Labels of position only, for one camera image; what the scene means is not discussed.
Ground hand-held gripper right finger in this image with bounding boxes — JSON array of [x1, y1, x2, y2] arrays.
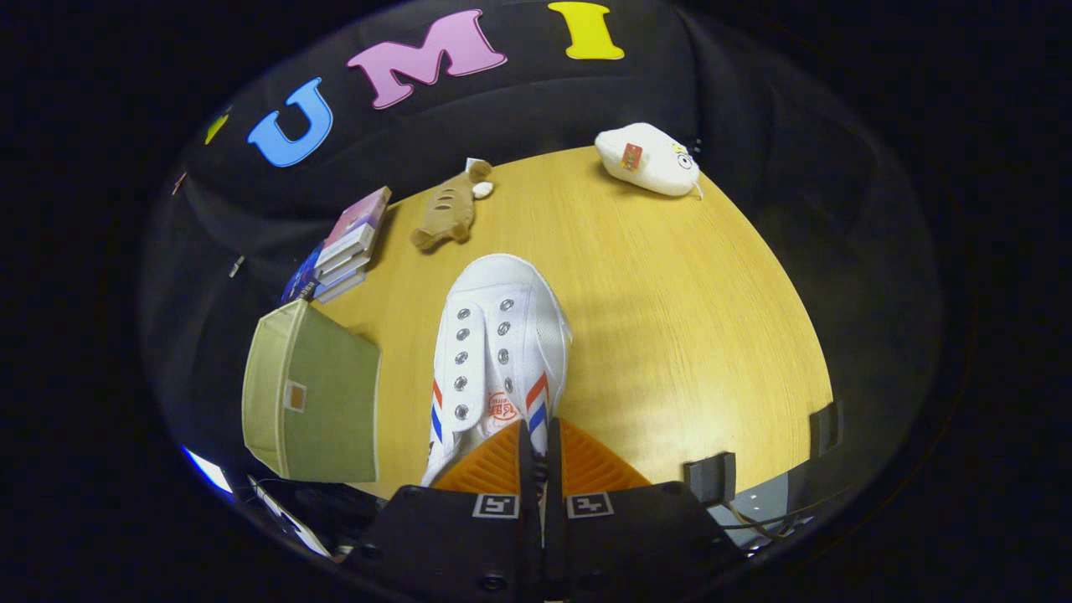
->
[[543, 417, 743, 603]]

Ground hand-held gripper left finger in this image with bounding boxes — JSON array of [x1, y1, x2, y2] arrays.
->
[[356, 419, 544, 603]]

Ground green fabric storage box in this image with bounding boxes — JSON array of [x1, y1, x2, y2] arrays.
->
[[241, 297, 383, 484]]

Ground white striped canvas shoe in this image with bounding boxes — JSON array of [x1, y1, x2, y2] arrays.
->
[[420, 254, 575, 488]]

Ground black table edge clamp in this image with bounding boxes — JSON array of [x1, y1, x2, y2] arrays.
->
[[807, 401, 841, 458], [684, 451, 737, 505]]

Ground lit screen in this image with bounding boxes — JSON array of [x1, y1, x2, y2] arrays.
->
[[182, 446, 236, 496]]

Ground pale blue book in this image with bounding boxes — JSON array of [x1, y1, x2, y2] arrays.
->
[[311, 251, 370, 305]]

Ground dark blue book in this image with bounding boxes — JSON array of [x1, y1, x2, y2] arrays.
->
[[281, 243, 327, 305]]

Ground white book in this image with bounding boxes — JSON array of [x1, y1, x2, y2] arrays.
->
[[314, 221, 377, 274]]

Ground brown plush toy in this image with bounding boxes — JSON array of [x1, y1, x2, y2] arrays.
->
[[410, 159, 496, 253]]

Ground white plush toy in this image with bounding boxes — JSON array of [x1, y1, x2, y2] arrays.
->
[[594, 122, 704, 200]]

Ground black backdrop cloth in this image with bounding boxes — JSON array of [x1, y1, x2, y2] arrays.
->
[[138, 0, 947, 537]]

